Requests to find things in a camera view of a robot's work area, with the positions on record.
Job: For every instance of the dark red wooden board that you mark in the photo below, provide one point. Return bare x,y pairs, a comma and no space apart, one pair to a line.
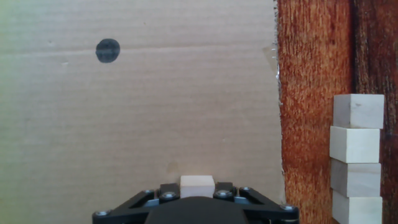
311,93

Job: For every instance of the small wooden block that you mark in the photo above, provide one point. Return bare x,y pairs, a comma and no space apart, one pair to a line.
357,208
354,144
359,111
197,186
356,177

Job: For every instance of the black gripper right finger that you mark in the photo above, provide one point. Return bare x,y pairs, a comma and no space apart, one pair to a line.
261,205

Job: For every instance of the brown cardboard sheet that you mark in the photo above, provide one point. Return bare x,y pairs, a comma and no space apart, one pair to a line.
140,118

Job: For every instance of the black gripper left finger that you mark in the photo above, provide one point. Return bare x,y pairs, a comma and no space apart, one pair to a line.
136,202

